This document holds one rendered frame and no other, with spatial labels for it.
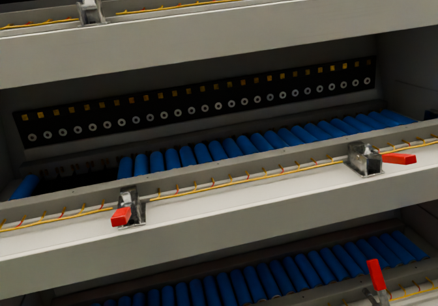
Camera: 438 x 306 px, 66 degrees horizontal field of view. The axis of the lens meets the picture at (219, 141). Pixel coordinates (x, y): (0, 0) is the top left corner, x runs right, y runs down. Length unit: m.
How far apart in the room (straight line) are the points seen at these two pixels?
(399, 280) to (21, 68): 0.51
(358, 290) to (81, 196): 0.37
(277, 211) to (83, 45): 0.26
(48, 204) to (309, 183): 0.29
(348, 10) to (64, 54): 0.29
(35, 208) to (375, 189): 0.37
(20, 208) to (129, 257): 0.13
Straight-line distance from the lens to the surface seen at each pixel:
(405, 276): 0.55
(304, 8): 0.39
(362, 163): 0.41
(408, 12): 0.46
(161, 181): 0.39
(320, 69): 0.55
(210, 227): 0.36
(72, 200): 0.41
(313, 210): 0.39
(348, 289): 0.51
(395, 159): 0.37
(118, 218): 0.29
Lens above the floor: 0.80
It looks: 4 degrees down
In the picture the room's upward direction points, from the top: 10 degrees counter-clockwise
